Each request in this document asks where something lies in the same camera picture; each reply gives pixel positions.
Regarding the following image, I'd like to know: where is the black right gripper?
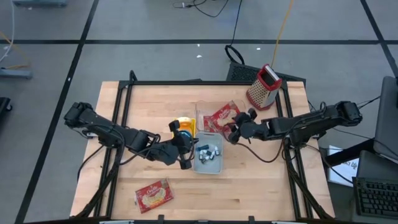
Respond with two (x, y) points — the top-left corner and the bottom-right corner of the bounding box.
(228, 107), (271, 145)

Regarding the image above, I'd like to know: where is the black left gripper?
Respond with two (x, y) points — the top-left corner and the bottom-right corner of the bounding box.
(160, 119), (200, 170)

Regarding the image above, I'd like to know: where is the red popcorn packet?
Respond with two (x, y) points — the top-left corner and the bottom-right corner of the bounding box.
(203, 101), (242, 135)
(134, 177), (175, 214)

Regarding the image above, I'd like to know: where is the yellow plastic basket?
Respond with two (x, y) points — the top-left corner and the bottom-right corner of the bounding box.
(172, 116), (197, 141)

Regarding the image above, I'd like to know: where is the light grey plastic bin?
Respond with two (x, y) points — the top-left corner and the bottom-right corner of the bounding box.
(192, 131), (224, 175)

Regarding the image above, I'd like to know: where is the clear plastic container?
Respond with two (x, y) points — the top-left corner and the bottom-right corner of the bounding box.
(195, 99), (246, 134)

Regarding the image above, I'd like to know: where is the black perforated panel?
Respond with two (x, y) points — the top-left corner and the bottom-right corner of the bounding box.
(226, 61), (307, 85)

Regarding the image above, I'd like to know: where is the black desk bar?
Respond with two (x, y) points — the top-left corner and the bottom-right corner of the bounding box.
(323, 138), (376, 168)

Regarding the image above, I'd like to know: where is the white paper sheet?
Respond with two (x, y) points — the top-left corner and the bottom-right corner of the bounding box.
(327, 144), (361, 188)

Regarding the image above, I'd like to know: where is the dark grey laptop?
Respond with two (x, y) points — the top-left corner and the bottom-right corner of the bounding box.
(356, 150), (398, 183)

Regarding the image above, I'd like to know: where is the black keyboard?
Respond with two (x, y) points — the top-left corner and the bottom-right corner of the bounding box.
(352, 176), (398, 219)

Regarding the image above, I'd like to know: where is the grey desk foot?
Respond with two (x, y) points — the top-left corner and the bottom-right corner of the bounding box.
(0, 68), (34, 80)
(12, 0), (68, 7)

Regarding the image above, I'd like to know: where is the black floor object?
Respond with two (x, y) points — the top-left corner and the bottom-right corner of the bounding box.
(0, 96), (14, 114)

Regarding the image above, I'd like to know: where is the metal box grater red handle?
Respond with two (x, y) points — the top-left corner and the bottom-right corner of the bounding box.
(246, 63), (284, 111)

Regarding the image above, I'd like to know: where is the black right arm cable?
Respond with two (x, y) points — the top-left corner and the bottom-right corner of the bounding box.
(234, 141), (285, 164)

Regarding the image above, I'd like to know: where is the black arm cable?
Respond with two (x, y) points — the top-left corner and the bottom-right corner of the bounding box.
(234, 141), (285, 164)
(76, 144), (105, 182)

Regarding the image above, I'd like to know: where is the black aluminium rig frame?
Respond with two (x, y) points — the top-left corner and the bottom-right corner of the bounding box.
(72, 70), (335, 224)

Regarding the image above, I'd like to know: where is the black floor cable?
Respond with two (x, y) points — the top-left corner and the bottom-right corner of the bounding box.
(172, 0), (246, 65)

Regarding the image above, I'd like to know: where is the yellow cable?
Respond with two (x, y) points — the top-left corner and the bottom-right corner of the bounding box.
(270, 0), (295, 68)

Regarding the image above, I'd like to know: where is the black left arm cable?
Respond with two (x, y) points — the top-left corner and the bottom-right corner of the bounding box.
(76, 144), (105, 182)

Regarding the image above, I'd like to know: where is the orange floor cable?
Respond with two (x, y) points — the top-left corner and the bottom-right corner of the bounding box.
(0, 30), (32, 70)

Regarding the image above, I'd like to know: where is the white floor cable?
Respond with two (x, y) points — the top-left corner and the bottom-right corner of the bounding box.
(0, 0), (16, 63)

